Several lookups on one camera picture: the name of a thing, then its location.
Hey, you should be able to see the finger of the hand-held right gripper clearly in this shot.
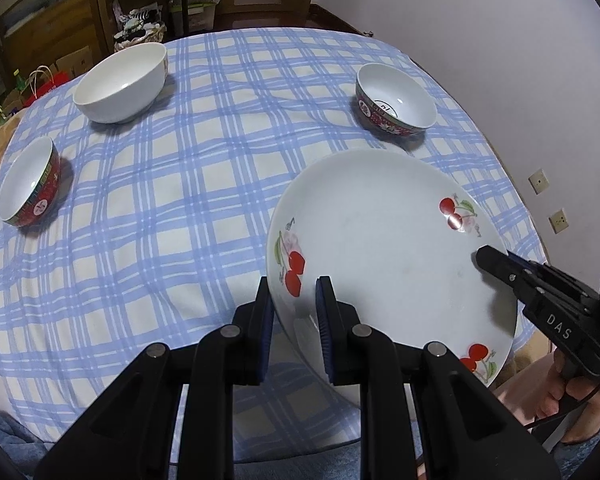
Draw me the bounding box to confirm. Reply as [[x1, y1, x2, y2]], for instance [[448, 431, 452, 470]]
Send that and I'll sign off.
[[475, 245, 548, 306]]

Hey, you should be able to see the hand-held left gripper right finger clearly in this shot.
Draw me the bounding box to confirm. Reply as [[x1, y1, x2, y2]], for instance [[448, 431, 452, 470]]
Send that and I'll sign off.
[[315, 275, 563, 480]]

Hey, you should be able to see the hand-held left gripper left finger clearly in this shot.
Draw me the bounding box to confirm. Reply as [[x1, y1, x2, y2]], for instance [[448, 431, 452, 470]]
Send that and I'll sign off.
[[32, 276, 276, 480]]

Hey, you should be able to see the white cherry print plate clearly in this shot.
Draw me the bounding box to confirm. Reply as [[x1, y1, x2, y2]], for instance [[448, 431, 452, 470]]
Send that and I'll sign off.
[[266, 149, 520, 411]]

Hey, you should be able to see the person's right hand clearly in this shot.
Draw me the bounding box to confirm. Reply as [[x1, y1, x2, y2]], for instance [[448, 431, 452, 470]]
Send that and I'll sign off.
[[534, 354, 600, 444]]

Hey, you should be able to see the blue checked cloth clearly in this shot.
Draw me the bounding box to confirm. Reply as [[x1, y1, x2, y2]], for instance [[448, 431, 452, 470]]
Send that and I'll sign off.
[[0, 27, 548, 466]]

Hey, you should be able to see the small red patterned bowl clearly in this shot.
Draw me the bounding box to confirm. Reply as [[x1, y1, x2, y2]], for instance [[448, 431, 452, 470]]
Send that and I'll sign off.
[[0, 136, 62, 227]]

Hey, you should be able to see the person's blue fleece clothing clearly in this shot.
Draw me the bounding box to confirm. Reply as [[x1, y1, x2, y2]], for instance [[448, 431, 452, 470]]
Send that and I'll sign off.
[[0, 407, 48, 480]]

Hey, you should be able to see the large white bowl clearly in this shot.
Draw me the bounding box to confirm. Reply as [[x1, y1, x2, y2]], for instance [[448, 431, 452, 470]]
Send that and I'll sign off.
[[72, 42, 168, 125]]

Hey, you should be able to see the woven basket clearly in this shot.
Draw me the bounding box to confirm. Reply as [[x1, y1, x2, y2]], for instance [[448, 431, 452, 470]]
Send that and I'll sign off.
[[113, 6, 169, 54]]

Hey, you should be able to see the clear storage box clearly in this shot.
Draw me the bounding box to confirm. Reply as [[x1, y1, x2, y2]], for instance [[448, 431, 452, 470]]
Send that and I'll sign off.
[[169, 0, 217, 36]]

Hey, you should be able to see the red paper bag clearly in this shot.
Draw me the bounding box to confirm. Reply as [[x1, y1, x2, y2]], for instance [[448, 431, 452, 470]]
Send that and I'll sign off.
[[26, 65, 77, 102]]

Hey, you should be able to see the small cardboard box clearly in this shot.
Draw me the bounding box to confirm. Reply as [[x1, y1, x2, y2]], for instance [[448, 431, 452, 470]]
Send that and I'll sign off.
[[54, 45, 96, 82]]

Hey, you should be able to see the wooden wardrobe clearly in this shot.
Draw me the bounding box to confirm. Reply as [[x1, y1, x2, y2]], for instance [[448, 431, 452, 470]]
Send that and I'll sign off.
[[0, 0, 131, 92]]

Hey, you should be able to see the wall socket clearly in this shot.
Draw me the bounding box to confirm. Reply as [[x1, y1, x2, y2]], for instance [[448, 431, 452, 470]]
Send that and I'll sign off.
[[549, 208, 571, 235], [528, 168, 551, 195]]

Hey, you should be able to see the black cable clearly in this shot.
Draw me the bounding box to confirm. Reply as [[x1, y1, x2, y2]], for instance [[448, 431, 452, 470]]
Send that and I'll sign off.
[[520, 385, 600, 457]]

